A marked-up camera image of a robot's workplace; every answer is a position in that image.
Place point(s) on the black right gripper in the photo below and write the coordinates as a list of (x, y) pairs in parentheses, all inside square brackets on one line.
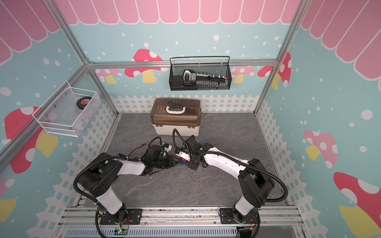
[(191, 166)]

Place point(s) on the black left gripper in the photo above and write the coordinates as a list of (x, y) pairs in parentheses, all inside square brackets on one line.
[(170, 162)]

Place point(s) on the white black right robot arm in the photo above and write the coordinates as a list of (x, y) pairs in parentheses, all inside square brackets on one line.
[(258, 186)]

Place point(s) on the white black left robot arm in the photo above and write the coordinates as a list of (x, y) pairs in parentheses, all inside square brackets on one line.
[(96, 179)]

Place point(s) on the beige toolbox with brown lid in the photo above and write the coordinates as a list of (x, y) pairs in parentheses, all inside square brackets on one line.
[(181, 114)]

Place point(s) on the socket bit set in basket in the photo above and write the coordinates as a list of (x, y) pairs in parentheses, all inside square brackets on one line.
[(202, 81)]

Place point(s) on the small green circuit board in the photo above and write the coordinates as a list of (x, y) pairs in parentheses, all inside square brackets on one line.
[(121, 232)]

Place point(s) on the black tape roll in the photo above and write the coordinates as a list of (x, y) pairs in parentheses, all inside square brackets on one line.
[(83, 102)]

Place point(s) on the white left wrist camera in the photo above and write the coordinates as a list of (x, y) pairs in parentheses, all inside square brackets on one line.
[(167, 147)]

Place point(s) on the black wire wall basket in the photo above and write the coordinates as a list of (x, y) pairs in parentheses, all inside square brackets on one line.
[(214, 65)]

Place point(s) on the white wire wall basket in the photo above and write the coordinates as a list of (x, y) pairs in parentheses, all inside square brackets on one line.
[(60, 115)]

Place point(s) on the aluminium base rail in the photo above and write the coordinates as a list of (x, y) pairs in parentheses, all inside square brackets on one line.
[(184, 216)]

